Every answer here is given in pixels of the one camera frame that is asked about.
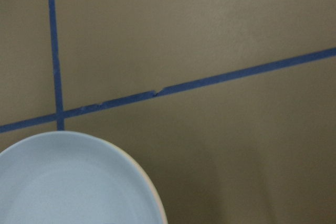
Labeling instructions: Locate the blue plate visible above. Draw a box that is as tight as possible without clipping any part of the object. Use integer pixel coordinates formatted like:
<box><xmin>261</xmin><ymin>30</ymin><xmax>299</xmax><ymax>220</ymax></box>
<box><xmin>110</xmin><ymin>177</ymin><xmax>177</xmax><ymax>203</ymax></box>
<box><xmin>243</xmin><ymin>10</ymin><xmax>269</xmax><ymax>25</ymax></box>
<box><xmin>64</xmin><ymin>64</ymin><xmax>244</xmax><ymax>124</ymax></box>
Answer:
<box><xmin>0</xmin><ymin>131</ymin><xmax>165</xmax><ymax>224</ymax></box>

